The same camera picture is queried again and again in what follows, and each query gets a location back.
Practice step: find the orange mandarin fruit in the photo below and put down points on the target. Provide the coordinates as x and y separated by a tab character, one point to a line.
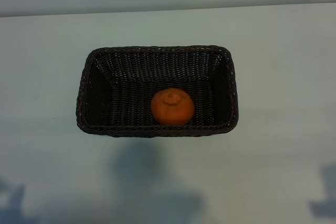
172	108

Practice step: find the dark brown wicker basket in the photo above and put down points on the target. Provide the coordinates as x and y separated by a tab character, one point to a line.
126	98

